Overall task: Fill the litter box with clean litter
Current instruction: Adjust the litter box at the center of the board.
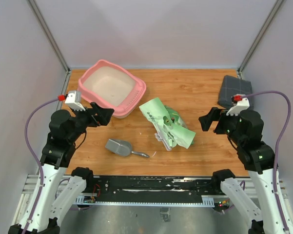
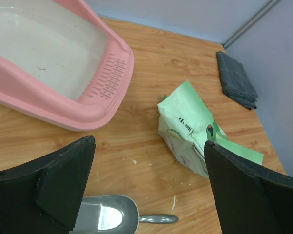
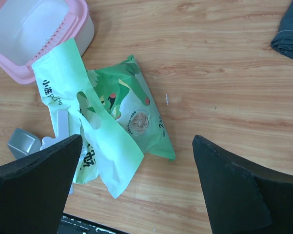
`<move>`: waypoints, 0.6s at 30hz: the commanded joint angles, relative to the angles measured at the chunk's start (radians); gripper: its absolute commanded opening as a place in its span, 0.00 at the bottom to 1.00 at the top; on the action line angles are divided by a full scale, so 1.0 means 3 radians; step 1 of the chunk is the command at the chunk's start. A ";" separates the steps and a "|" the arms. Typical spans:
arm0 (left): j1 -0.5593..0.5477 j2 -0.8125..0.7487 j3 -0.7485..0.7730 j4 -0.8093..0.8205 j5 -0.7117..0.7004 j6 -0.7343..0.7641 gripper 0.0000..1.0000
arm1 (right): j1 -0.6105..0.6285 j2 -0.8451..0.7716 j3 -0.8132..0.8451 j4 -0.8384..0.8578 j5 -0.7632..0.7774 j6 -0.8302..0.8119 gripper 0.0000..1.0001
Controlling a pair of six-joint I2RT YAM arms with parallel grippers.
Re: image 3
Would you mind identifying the green cat litter bag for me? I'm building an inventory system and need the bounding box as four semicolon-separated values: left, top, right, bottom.
32;39;176;198

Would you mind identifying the white plastic bag clip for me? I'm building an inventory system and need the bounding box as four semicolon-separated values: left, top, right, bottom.
36;110;80;201

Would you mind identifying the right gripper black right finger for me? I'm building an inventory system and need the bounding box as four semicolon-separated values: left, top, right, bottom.
192;136;293;234

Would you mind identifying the grey metal scoop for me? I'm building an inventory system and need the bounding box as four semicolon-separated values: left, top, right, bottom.
7;128;41;160

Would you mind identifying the folded dark grey cloth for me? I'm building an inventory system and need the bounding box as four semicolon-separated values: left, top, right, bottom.
271;0;293;59

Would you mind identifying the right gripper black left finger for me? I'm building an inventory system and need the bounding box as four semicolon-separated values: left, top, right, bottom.
0;135;82;234

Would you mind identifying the pink litter box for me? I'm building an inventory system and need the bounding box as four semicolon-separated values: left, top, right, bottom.
0;0;95;84

